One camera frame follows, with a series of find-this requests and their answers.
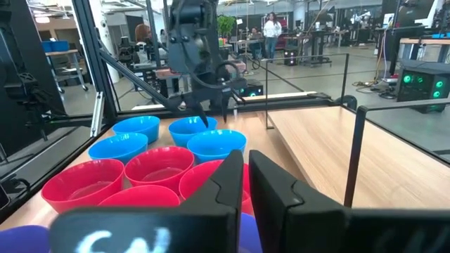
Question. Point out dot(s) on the wooden desk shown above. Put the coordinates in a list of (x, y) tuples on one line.
[(422, 41)]

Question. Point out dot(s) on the person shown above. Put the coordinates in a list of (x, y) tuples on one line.
[(142, 35), (272, 30), (255, 37)]

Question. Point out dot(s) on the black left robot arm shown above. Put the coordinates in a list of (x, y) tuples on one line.
[(191, 38)]

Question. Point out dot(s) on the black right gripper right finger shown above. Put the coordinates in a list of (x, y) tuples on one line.
[(309, 225)]

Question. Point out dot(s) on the green leafy plant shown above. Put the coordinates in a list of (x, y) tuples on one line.
[(225, 24)]

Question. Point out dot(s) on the wooden top metal cart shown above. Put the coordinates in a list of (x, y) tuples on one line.
[(61, 52)]

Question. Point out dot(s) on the red plastic mini bowl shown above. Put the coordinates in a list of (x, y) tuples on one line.
[(197, 181), (159, 168), (83, 184), (140, 196)]

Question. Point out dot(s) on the black panel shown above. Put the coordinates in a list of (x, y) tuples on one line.
[(21, 42)]

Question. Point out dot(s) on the blue storage bin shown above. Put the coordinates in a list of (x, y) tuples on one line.
[(54, 46)]

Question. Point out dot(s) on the black standing desk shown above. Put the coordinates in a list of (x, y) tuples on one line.
[(318, 35)]

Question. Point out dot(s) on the blue plastic mini bowl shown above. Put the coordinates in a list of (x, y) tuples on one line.
[(118, 147), (183, 135), (137, 128), (216, 144)]

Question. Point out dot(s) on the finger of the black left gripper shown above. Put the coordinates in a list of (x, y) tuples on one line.
[(197, 109), (226, 109)]

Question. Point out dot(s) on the black clamp hook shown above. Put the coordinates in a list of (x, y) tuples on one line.
[(348, 102)]

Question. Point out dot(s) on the silver metal bracket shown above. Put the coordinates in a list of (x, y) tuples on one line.
[(97, 114)]

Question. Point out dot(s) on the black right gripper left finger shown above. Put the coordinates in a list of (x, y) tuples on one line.
[(211, 218)]

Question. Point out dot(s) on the purple plastic mini bowl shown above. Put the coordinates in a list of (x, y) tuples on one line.
[(22, 240), (250, 237)]

